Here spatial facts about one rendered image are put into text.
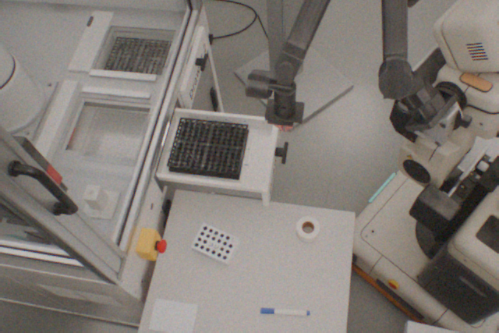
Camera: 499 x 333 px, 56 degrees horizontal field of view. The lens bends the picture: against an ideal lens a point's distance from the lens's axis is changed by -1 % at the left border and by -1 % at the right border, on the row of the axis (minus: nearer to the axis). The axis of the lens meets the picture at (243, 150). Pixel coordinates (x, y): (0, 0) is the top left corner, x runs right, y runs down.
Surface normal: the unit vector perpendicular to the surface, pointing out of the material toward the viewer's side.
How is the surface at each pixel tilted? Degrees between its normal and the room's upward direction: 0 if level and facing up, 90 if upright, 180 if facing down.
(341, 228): 0
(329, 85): 3
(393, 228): 0
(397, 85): 57
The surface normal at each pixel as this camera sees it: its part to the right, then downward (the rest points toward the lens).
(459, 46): -0.69, 0.65
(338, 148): -0.08, -0.49
